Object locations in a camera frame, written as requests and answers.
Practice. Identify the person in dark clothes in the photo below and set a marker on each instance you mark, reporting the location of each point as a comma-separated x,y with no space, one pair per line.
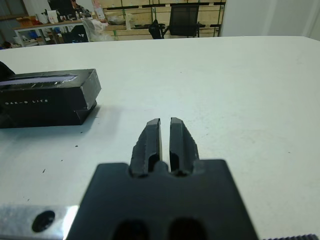
75,3

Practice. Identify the black computer tower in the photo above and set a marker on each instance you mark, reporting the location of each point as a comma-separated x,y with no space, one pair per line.
68,37

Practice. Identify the black printed box lid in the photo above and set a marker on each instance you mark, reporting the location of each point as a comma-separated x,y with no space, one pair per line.
37,92

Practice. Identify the black office chair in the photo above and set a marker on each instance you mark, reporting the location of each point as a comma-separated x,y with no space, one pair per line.
183,21

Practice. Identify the white cardboard box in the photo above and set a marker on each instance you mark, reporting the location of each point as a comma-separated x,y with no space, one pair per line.
52,16

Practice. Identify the desk with white legs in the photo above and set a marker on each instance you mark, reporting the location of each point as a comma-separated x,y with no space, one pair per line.
42,26

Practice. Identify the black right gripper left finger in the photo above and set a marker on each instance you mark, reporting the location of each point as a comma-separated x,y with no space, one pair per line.
145,150

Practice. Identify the stack of wooden crates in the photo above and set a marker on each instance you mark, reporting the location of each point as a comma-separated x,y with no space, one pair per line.
135,32

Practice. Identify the black computer monitor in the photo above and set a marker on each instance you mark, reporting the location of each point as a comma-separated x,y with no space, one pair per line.
60,6

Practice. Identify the white plastic bag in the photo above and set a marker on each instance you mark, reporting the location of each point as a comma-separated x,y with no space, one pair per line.
97,31

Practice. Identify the pink printed box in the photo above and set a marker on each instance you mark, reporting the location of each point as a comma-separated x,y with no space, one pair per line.
98,10

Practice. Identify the small brown open carton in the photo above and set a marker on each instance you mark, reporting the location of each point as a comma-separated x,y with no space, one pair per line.
26,21

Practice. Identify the black box with white insert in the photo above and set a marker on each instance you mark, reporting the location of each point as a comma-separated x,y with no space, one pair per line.
50,117

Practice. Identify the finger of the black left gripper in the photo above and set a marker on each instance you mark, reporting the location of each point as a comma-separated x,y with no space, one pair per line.
6,71

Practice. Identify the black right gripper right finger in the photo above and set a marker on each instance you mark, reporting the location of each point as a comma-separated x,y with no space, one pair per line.
182,145

